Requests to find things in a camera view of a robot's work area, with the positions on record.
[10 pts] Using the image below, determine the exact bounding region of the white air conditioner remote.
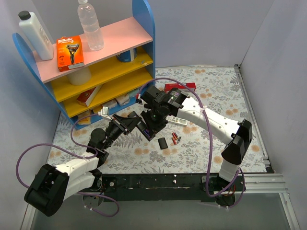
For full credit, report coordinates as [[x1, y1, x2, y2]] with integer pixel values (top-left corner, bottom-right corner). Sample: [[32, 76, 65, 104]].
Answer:
[[166, 116, 188, 127]]

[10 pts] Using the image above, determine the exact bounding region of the black battery cover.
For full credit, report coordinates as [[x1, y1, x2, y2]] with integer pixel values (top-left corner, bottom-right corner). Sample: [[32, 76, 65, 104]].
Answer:
[[158, 138, 168, 150]]

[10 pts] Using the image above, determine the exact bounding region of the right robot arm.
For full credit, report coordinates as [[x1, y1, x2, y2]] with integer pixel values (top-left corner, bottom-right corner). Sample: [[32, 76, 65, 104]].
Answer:
[[136, 85, 252, 191]]

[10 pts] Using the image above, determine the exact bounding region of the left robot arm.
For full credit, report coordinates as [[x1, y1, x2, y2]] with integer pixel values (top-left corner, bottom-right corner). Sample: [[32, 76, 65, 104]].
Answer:
[[24, 115, 142, 217]]

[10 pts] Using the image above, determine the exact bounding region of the white snack packet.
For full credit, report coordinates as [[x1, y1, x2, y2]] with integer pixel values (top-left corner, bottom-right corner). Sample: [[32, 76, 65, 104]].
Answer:
[[115, 93, 130, 106]]

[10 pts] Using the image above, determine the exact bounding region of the green sponge pack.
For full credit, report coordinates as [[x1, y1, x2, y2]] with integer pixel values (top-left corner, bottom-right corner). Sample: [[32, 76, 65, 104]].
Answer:
[[127, 88, 139, 98]]

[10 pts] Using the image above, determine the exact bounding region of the yellow snack packet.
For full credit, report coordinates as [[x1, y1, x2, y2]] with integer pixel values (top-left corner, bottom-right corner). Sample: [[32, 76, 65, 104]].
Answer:
[[77, 110, 91, 125]]

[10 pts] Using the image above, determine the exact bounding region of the floral table mat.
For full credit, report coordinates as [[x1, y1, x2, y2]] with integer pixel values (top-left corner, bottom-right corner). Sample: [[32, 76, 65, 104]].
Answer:
[[45, 66, 268, 174]]

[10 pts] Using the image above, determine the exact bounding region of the red toothpaste box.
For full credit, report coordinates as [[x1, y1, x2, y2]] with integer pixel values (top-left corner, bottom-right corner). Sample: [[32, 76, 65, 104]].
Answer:
[[164, 82, 197, 94]]

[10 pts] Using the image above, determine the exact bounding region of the red white book box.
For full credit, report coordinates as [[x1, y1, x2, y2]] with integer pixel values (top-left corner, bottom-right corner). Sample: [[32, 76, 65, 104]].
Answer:
[[77, 85, 102, 107]]

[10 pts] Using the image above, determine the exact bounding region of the blue pink yellow shelf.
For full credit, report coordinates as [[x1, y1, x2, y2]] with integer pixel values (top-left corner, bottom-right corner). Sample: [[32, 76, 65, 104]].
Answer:
[[12, 0, 155, 124]]

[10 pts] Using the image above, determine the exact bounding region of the white cylindrical container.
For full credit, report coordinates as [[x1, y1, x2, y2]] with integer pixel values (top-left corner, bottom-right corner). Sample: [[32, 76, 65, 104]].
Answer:
[[67, 67, 92, 86]]

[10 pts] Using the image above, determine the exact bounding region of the blue white can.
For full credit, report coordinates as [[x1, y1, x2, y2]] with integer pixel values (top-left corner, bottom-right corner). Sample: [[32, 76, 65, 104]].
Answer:
[[116, 48, 137, 63]]

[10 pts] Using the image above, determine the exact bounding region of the orange razor box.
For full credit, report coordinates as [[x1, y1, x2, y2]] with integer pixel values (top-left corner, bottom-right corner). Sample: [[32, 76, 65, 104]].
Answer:
[[56, 36, 84, 72]]

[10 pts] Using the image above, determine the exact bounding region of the clear plastic water bottle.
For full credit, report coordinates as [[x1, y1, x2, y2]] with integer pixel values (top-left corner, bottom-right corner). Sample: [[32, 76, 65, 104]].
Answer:
[[77, 0, 104, 51]]

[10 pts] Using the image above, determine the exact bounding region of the white bottle black cap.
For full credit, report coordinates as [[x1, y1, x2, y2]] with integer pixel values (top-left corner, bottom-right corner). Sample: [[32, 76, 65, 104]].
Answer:
[[18, 11, 54, 61]]

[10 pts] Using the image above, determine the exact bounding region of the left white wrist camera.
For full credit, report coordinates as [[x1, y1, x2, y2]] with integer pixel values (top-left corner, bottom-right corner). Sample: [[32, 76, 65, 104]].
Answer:
[[98, 106, 112, 122]]

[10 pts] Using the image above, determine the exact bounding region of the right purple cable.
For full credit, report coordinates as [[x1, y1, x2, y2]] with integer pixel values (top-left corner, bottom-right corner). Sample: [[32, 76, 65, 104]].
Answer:
[[138, 78, 247, 208]]

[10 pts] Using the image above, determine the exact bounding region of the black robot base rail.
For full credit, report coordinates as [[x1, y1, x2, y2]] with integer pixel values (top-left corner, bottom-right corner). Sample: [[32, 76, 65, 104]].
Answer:
[[83, 173, 245, 207]]

